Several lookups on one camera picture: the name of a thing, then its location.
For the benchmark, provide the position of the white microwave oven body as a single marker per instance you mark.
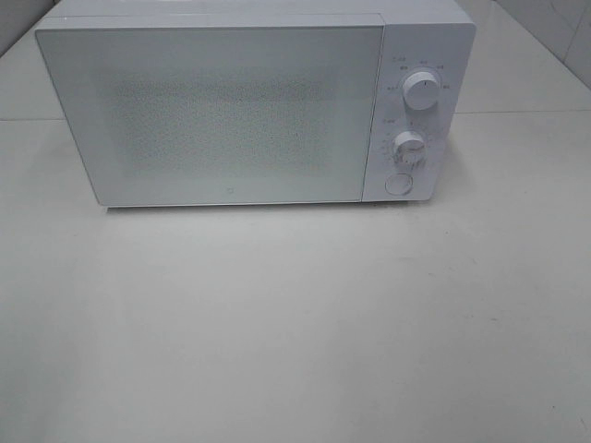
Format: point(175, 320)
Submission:
point(416, 35)

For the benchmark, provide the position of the white microwave door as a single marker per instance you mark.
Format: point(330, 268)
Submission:
point(178, 117)

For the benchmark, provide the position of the white upper power knob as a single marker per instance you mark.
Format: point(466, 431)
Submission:
point(421, 90)

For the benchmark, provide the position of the white timer knob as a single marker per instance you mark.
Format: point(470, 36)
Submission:
point(409, 147)

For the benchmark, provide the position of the round door release button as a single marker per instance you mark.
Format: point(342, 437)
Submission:
point(399, 184)

